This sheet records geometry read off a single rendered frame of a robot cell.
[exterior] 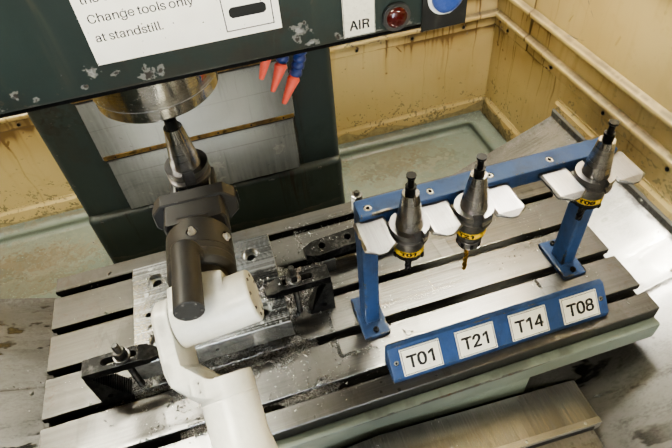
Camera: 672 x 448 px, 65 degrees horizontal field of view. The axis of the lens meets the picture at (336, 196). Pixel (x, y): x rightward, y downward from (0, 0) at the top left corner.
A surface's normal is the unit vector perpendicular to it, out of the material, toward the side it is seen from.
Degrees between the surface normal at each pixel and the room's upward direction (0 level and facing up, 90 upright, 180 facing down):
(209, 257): 51
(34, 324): 24
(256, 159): 91
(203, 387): 29
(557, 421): 7
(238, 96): 90
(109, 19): 90
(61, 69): 90
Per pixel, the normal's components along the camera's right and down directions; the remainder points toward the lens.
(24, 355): 0.33, -0.74
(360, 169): -0.07, -0.71
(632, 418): -0.45, -0.55
